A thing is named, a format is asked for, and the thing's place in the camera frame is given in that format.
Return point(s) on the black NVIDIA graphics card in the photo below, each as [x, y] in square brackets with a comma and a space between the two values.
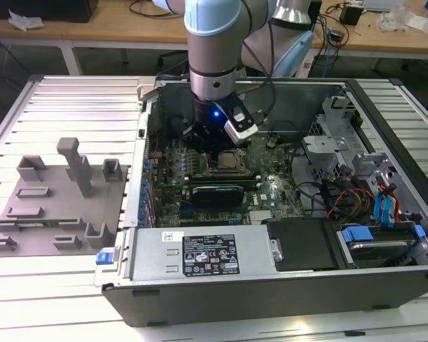
[217, 195]

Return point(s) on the tall black box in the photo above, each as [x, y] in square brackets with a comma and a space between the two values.
[317, 12]

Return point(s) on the wide black device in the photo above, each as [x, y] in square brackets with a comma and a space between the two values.
[21, 9]

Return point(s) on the grey parts rack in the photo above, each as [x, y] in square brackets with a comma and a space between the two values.
[50, 213]

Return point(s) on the green motherboard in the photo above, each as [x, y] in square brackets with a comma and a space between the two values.
[281, 174]

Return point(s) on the black expansion slot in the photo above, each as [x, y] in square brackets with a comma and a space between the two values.
[203, 215]

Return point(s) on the hard disk in blue carrier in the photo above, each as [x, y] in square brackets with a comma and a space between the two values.
[378, 249]

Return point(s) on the silver white wrist camera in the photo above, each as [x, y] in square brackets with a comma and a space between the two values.
[240, 130]

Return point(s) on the black plastic shroud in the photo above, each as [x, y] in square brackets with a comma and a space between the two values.
[299, 246]

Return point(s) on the open black PC case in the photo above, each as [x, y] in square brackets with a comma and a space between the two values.
[235, 303]

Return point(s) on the grey power supply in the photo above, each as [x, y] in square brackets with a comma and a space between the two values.
[157, 256]

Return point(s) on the wooden desk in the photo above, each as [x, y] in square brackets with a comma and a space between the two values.
[110, 30]

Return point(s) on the black RAM slot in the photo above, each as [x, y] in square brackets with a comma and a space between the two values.
[221, 181]
[221, 178]
[221, 175]

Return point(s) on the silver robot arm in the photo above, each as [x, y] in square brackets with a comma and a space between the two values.
[214, 53]

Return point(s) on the green RAM stick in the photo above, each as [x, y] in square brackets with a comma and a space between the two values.
[35, 223]

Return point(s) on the silver drive bay bracket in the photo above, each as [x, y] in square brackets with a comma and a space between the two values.
[324, 142]

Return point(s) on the small black power adapter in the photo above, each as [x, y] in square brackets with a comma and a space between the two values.
[335, 36]

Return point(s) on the small black cube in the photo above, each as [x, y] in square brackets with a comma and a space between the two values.
[350, 15]

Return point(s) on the silver finned chipset heatsink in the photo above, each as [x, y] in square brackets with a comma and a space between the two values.
[261, 216]

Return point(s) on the round coin cell battery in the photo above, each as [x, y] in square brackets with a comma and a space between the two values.
[271, 142]

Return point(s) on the crumpled white paper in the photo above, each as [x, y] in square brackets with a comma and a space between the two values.
[25, 22]

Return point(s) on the clear plastic bag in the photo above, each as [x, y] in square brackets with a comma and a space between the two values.
[390, 21]

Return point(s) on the CPU socket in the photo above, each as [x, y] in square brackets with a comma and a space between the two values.
[226, 171]

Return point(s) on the blue case latch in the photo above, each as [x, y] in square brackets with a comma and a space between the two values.
[104, 258]

